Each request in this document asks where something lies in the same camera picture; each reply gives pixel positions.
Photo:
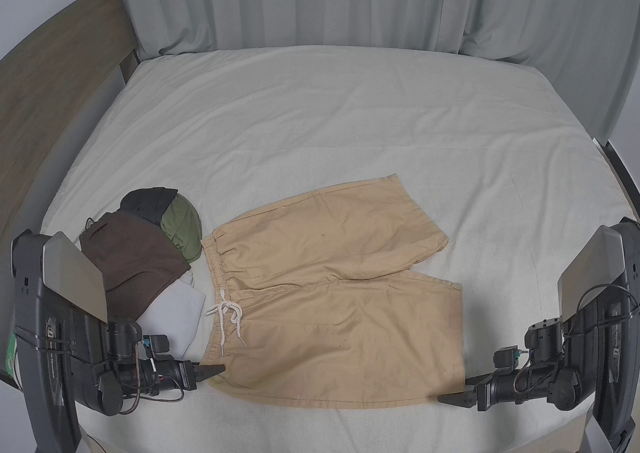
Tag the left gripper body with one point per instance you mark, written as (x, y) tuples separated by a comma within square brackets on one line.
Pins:
[(175, 374)]

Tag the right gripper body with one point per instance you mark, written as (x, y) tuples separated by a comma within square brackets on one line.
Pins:
[(510, 388)]

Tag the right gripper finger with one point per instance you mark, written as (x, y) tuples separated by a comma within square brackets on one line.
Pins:
[(462, 398), (475, 380)]

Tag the beige shorts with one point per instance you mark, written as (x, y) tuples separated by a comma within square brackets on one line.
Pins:
[(325, 301)]

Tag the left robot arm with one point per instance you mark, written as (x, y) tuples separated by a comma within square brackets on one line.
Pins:
[(50, 341)]

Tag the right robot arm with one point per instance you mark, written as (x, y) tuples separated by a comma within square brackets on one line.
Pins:
[(600, 271)]

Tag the bed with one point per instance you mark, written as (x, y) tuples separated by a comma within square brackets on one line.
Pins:
[(325, 106)]

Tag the white garment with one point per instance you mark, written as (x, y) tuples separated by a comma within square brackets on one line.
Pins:
[(175, 311)]

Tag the brown garment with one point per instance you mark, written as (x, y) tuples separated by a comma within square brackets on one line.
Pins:
[(135, 261)]

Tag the olive green garment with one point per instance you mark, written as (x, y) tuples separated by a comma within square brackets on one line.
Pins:
[(184, 226)]

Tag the black garment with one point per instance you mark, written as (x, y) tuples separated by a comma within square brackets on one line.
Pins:
[(147, 203)]

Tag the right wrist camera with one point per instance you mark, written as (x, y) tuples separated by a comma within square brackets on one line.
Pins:
[(506, 358)]

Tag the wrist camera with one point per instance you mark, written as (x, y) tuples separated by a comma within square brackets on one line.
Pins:
[(506, 358), (157, 345)]

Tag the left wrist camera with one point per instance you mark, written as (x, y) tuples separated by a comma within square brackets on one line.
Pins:
[(157, 345)]

